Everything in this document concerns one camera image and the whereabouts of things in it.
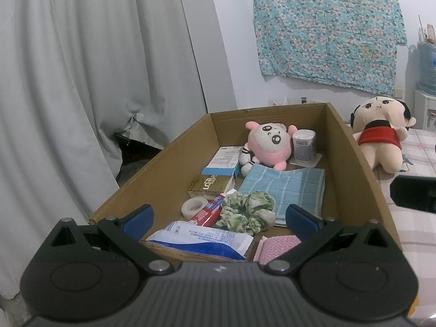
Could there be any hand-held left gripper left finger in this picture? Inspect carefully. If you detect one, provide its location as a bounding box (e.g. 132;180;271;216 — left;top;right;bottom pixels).
49;204;174;275

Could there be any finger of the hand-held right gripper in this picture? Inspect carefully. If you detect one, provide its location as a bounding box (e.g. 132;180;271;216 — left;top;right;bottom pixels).
390;175;436;214

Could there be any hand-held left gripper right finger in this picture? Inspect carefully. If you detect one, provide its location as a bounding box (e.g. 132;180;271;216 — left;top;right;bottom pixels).
264;204;396;275

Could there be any light blue striped towel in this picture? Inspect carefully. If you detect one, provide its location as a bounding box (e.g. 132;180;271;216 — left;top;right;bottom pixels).
238;163;326;227

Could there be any green white scrunchie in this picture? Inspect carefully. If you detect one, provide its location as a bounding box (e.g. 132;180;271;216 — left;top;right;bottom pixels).
216;192;276;235

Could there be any cardboard box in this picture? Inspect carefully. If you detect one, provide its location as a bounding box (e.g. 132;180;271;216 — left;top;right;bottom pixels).
89;102;402;270

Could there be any pink pouch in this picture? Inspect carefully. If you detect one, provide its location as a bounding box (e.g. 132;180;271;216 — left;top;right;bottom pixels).
254;235;302;266

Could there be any clear tape roll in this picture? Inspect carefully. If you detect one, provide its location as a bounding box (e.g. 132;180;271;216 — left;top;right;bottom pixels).
180;198;208;218

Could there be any printed bedsheet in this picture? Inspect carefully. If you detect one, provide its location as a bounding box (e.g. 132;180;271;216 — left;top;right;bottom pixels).
344;123;436;317

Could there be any white square pad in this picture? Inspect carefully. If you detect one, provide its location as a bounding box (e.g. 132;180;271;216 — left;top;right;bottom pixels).
288;153;323;168

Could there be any black-haired plush doll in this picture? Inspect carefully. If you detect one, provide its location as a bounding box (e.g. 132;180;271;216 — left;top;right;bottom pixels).
350;96;417;172

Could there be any white blue plastic packet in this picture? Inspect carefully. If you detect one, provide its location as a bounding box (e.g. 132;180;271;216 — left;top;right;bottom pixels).
146;221;254;261

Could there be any red toothpaste tube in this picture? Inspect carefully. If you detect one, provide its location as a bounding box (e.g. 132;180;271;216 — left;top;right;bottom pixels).
189;189;237;227

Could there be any white paper cup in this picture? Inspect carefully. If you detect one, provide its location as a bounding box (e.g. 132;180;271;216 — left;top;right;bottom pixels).
292;129;317;162

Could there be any gold carton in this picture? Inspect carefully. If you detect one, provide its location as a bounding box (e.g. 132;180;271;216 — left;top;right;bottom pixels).
187;174;235;200

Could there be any pink pig plush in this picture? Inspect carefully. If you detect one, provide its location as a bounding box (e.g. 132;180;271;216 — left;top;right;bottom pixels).
238;121;297;174

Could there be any blue white carton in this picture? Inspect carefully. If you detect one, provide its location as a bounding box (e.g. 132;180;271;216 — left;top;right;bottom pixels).
201;146;244;178

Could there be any blue water bottle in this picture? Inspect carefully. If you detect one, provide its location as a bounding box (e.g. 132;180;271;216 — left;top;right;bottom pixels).
416;43;436;96

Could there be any grey curtain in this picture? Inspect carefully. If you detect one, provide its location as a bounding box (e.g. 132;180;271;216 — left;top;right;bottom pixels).
0;0;239;300

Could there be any floral wall cloth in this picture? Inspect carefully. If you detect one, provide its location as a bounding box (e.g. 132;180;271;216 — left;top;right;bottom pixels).
252;0;407;96

